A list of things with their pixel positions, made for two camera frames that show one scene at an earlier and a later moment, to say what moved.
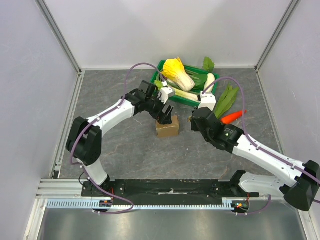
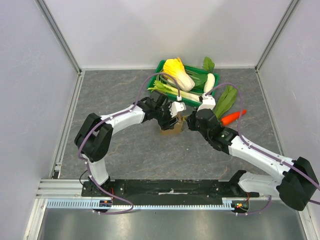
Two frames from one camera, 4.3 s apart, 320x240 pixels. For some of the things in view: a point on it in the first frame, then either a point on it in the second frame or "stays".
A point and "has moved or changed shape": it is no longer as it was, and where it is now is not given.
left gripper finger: [168, 120] -> [173, 122]
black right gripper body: [199, 119] stays
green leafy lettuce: [226, 100] stays
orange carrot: [231, 117] stays
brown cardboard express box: [163, 130] has moved or changed shape
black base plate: [169, 188] stays
